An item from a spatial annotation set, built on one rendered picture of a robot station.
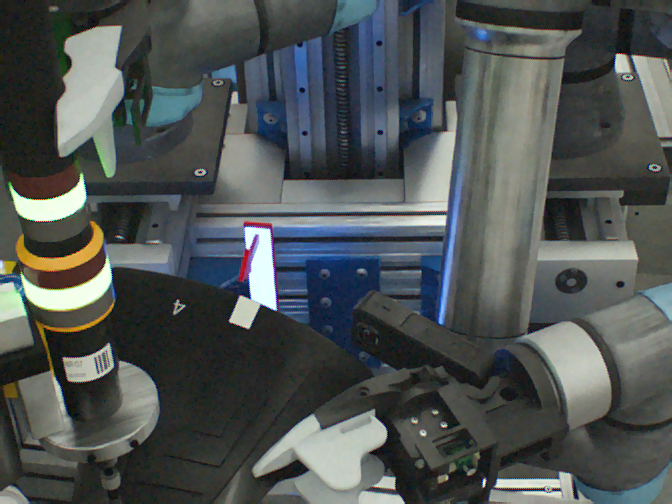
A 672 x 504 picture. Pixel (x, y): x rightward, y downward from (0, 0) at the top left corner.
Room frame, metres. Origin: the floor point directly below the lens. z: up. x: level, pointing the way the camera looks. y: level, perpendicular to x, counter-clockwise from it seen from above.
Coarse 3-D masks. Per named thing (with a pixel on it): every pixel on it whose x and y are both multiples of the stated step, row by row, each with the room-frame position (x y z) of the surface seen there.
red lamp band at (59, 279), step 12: (24, 264) 0.48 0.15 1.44; (84, 264) 0.48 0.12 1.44; (96, 264) 0.49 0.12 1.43; (24, 276) 0.49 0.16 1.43; (36, 276) 0.48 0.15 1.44; (48, 276) 0.48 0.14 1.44; (60, 276) 0.48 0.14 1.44; (72, 276) 0.48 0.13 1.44; (84, 276) 0.48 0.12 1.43; (48, 288) 0.48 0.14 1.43; (60, 288) 0.48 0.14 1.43
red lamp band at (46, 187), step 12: (72, 168) 0.49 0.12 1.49; (12, 180) 0.49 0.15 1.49; (24, 180) 0.48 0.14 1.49; (36, 180) 0.48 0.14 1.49; (48, 180) 0.48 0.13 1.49; (60, 180) 0.48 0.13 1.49; (72, 180) 0.49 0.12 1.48; (24, 192) 0.48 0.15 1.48; (36, 192) 0.48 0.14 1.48; (48, 192) 0.48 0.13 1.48; (60, 192) 0.48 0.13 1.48
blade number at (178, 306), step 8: (168, 296) 0.73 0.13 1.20; (176, 296) 0.74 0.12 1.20; (184, 296) 0.74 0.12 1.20; (168, 304) 0.73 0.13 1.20; (176, 304) 0.73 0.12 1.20; (184, 304) 0.73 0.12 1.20; (192, 304) 0.73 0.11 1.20; (168, 312) 0.72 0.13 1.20; (176, 312) 0.72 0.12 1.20; (184, 312) 0.72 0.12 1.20; (176, 320) 0.71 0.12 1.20; (184, 320) 0.71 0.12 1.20
